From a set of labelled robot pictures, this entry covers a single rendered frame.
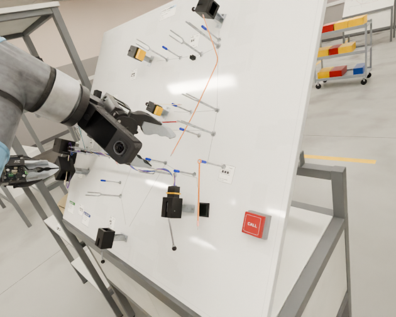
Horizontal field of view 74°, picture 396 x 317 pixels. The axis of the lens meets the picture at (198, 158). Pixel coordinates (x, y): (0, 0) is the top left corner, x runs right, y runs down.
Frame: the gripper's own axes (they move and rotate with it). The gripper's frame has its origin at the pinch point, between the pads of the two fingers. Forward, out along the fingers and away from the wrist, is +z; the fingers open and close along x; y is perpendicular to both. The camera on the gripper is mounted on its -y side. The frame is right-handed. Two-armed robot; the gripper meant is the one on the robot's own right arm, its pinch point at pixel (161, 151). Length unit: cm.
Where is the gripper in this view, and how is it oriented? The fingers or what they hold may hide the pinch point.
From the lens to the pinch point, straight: 57.0
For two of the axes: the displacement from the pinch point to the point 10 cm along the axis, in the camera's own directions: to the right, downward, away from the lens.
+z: 5.9, 3.1, 7.4
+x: -6.3, 7.5, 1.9
